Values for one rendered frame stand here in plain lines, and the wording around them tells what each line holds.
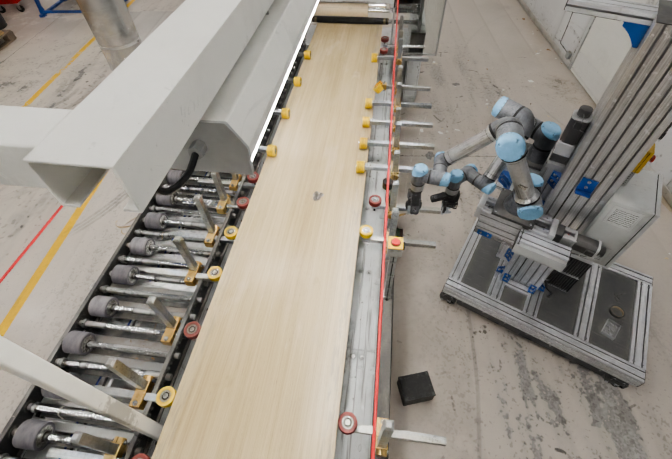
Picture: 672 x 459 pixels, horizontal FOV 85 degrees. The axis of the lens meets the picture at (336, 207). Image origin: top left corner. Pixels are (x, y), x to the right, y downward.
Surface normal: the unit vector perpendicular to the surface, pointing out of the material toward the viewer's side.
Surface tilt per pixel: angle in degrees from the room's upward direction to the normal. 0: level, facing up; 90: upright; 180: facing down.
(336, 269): 0
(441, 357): 0
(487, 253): 0
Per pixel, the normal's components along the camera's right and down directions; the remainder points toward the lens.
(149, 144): 0.99, 0.08
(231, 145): -0.13, 0.75
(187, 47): -0.02, -0.65
